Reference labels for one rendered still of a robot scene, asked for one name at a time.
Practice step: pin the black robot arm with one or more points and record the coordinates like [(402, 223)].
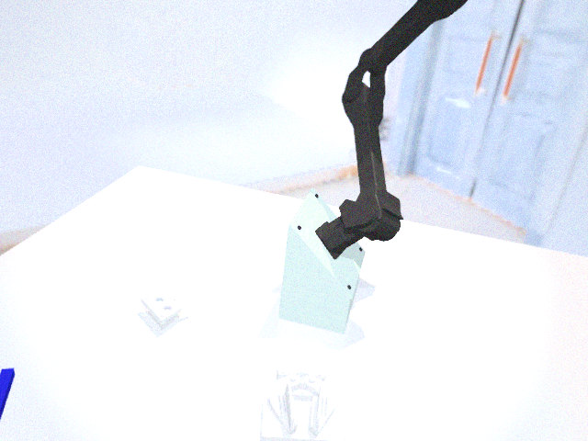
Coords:
[(376, 213)]

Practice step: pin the blue flat bar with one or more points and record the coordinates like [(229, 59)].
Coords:
[(7, 376)]

